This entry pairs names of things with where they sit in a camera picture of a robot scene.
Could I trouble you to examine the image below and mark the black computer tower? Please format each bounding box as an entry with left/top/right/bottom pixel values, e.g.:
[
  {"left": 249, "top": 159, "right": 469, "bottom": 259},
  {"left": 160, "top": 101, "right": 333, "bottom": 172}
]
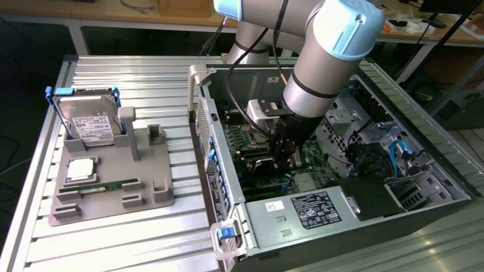
[{"left": 434, "top": 90, "right": 484, "bottom": 131}]

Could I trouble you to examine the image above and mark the long wooden workbench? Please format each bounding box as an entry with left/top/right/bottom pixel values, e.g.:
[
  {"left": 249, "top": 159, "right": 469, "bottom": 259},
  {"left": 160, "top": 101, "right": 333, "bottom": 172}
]
[{"left": 0, "top": 0, "right": 484, "bottom": 48}]

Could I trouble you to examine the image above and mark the black slanted pole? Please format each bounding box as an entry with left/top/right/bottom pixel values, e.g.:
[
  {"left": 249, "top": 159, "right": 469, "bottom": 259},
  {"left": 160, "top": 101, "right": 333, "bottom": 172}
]
[{"left": 392, "top": 0, "right": 481, "bottom": 86}]

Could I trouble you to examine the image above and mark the black power wire bundle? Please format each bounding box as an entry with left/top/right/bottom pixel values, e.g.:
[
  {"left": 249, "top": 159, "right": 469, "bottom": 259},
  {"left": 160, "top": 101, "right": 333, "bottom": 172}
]
[{"left": 341, "top": 141, "right": 392, "bottom": 178}]

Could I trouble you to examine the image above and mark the long expansion slot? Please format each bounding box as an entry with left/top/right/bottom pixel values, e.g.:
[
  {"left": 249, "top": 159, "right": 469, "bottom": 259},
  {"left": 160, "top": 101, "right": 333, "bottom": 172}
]
[
  {"left": 241, "top": 178, "right": 286, "bottom": 190},
  {"left": 244, "top": 186, "right": 289, "bottom": 199}
]

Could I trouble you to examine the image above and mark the black monitor with stand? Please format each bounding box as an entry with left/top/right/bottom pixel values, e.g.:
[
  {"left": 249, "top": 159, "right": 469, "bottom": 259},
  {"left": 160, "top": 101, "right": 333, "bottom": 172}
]
[{"left": 417, "top": 0, "right": 484, "bottom": 29}]

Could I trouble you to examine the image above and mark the installed RAM stick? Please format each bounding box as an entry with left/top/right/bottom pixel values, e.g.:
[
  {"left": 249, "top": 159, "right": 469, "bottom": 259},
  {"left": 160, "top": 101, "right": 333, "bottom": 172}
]
[{"left": 237, "top": 147, "right": 274, "bottom": 160}]

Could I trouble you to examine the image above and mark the perforated metal drive cage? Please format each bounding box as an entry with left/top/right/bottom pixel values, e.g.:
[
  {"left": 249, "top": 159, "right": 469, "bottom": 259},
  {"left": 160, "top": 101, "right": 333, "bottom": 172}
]
[{"left": 318, "top": 87, "right": 397, "bottom": 171}]

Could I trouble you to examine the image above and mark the hanging cable with connector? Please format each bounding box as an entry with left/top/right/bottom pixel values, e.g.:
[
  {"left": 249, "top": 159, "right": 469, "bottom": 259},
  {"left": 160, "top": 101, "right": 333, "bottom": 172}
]
[{"left": 198, "top": 15, "right": 229, "bottom": 56}]

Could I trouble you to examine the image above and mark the silver CPU chip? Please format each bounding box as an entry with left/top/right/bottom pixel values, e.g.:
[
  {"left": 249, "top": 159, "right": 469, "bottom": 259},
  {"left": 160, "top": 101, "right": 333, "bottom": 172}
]
[{"left": 65, "top": 158, "right": 100, "bottom": 182}]

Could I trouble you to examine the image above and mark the blue data wire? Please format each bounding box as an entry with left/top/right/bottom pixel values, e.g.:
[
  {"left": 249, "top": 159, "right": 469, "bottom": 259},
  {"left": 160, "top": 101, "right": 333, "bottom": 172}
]
[{"left": 385, "top": 135, "right": 417, "bottom": 178}]

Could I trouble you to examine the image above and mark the silver chipset heatsink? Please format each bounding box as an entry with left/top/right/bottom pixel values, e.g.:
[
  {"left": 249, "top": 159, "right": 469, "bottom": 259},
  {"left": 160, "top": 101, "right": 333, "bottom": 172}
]
[{"left": 294, "top": 172, "right": 322, "bottom": 190}]

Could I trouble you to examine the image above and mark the open black PC case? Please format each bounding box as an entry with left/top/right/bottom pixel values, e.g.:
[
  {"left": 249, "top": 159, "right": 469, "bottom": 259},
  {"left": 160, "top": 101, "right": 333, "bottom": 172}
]
[{"left": 188, "top": 58, "right": 477, "bottom": 272}]

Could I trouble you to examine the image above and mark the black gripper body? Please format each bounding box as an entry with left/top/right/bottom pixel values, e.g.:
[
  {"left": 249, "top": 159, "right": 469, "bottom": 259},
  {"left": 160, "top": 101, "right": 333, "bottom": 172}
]
[{"left": 269, "top": 112, "right": 324, "bottom": 148}]

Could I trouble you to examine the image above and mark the white black plastic device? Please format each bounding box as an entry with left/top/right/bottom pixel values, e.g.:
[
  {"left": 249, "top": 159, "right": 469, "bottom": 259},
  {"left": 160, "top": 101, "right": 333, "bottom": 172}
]
[{"left": 389, "top": 19, "right": 432, "bottom": 36}]

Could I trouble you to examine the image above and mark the silver hard disk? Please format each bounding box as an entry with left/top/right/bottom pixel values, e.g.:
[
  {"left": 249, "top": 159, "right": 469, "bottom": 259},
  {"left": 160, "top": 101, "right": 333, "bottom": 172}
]
[{"left": 52, "top": 95, "right": 125, "bottom": 148}]

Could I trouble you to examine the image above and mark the green motherboard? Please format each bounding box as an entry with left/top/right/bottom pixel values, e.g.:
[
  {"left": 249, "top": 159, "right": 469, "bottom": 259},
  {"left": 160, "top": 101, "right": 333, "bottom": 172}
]
[{"left": 221, "top": 113, "right": 341, "bottom": 199}]

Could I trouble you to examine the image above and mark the grey power supply unit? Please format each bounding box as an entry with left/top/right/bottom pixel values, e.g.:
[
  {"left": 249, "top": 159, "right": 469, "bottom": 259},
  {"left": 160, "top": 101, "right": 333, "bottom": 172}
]
[{"left": 244, "top": 184, "right": 361, "bottom": 248}]

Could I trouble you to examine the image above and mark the green loose RAM stick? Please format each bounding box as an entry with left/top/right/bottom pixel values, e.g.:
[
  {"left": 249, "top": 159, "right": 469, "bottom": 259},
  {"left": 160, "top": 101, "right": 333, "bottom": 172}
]
[{"left": 62, "top": 178, "right": 137, "bottom": 194}]

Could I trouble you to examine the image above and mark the hard disk drive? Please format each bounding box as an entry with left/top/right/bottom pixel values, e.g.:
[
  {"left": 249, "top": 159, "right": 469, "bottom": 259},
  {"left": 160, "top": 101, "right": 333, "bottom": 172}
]
[{"left": 44, "top": 86, "right": 128, "bottom": 140}]

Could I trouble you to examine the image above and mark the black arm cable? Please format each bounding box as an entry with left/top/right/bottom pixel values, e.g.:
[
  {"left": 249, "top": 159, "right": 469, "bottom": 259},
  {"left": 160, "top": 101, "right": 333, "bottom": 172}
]
[{"left": 225, "top": 0, "right": 292, "bottom": 135}]

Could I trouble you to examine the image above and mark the metal disk bay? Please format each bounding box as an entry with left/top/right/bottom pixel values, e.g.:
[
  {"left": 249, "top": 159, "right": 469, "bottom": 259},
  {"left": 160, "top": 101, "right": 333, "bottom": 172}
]
[{"left": 384, "top": 169, "right": 454, "bottom": 212}]

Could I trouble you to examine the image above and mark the black plastic cover block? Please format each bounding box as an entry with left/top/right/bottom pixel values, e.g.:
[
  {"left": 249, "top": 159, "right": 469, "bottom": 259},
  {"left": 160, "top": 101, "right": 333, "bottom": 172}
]
[{"left": 326, "top": 175, "right": 408, "bottom": 222}]

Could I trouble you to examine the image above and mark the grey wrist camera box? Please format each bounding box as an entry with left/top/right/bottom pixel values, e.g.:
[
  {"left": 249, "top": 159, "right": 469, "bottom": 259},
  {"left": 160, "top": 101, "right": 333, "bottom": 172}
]
[{"left": 245, "top": 99, "right": 290, "bottom": 134}]

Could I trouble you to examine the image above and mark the CPU socket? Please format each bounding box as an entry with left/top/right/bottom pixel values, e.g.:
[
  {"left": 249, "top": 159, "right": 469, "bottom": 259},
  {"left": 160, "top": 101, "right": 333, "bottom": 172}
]
[{"left": 241, "top": 130, "right": 272, "bottom": 148}]

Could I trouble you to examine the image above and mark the grey plastic parts rack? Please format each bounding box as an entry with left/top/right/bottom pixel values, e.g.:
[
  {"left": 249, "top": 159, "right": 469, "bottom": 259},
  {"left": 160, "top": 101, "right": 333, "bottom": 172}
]
[{"left": 48, "top": 106, "right": 177, "bottom": 227}]

